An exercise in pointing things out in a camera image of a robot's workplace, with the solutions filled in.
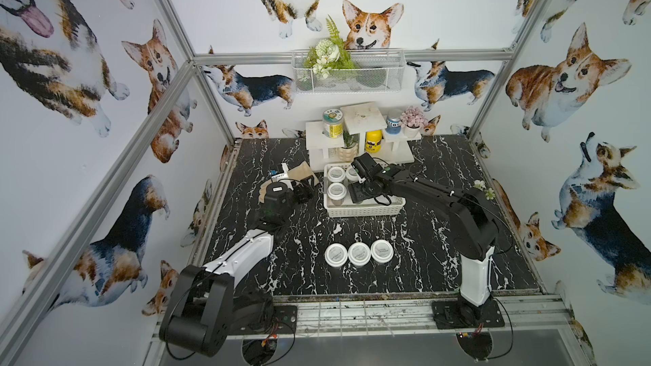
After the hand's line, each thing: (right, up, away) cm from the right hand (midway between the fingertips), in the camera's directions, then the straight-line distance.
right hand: (366, 182), depth 93 cm
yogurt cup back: (-11, +2, +7) cm, 13 cm away
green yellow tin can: (-12, +22, +2) cm, 25 cm away
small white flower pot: (+43, -3, -3) cm, 44 cm away
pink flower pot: (+16, +23, 0) cm, 28 cm away
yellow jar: (+4, +16, +16) cm, 23 cm away
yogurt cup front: (-11, -22, -13) cm, 28 cm away
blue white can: (+11, +23, +4) cm, 26 cm away
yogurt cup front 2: (-4, -21, -13) cm, 25 cm away
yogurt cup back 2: (-11, -4, +1) cm, 12 cm away
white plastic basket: (+4, -9, -2) cm, 10 cm away
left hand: (-22, +4, -7) cm, 24 cm away
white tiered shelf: (0, +20, +7) cm, 21 cm away
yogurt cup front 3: (+4, -21, -13) cm, 25 cm away
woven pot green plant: (-6, +12, +13) cm, 19 cm away
